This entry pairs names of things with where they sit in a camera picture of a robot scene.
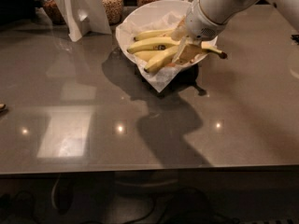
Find small lower yellow banana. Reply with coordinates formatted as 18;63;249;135
135;50;161;62

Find white standing card sign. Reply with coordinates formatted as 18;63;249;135
54;0;111;42

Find object at left edge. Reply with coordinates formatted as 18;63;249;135
0;104;6;112

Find glass jar of nuts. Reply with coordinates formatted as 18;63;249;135
102;0;123;25

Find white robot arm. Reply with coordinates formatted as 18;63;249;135
171;0;299;63

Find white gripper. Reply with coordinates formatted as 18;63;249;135
171;0;226;63

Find white bowl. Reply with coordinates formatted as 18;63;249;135
116;0;217;77

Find glass jar dark nuts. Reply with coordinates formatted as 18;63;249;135
40;0;65;25

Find white paper liner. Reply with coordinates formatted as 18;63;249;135
116;9;205;92

